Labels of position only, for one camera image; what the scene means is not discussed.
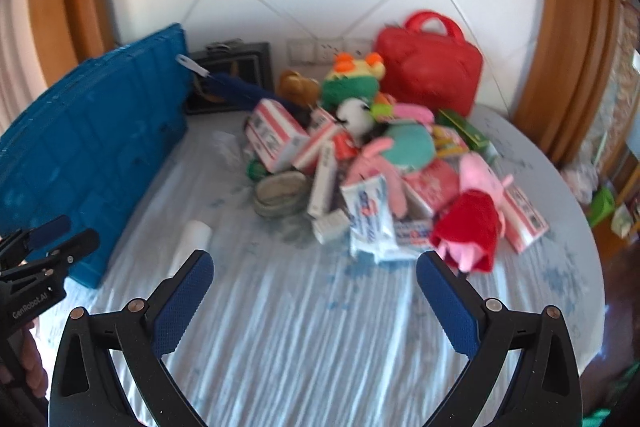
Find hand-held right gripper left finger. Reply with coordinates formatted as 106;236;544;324
49;249;216;427

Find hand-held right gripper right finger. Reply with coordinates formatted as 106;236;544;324
416;250;584;427

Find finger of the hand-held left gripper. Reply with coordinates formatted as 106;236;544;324
0;214;72;264
25;228;101;278

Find pink white tissue packet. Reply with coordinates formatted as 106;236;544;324
500;184;550;256

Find desktop with blue printed cloth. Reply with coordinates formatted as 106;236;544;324
50;102;607;427

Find person's left hand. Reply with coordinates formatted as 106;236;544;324
15;318;49;402

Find white paper roll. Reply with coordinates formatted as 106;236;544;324
170;219;214;279

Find white blue wipes packet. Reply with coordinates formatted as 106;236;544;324
340;174;396;259
380;219;436;264

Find pink pig plush red dress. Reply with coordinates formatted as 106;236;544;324
430;152;516;276

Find blue plastic crate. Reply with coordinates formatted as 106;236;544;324
0;23;194;291

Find pink floral tissue packet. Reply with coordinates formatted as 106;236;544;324
402;159;461;218

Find small white carton box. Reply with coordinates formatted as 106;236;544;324
312;209;351;244

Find round grey green tin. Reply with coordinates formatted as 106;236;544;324
251;171;307;219

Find yellow marker pen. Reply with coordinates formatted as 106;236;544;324
431;125;471;158

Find teal plush toy pink limbs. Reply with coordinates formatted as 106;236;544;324
345;122;437;219

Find green cardboard box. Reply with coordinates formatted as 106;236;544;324
437;109;489;153

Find tall white carton box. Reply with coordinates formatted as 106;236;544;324
306;142;339;219

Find white curtain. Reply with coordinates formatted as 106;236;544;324
0;0;49;124

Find white plastic bag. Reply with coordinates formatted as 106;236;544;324
561;161;602;204

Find green plastic stool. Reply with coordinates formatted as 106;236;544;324
587;187;617;229

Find red white striped tissue packet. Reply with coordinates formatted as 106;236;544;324
244;99;311;174
292;109;342;173

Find white dog plush toy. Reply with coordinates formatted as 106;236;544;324
334;97;376;144

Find navy blue umbrella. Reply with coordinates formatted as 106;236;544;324
175;54;282;104

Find red plastic carry case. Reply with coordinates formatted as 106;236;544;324
375;10;485;118

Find green plush toy orange spots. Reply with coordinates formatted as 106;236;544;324
320;52;389;111

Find brown plush toy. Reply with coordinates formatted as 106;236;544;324
277;69;321;108

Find wooden shelf unit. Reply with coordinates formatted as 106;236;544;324
595;2;640;239

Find white wall socket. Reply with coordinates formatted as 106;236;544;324
315;36;346;64
345;37;374;60
287;37;316;66

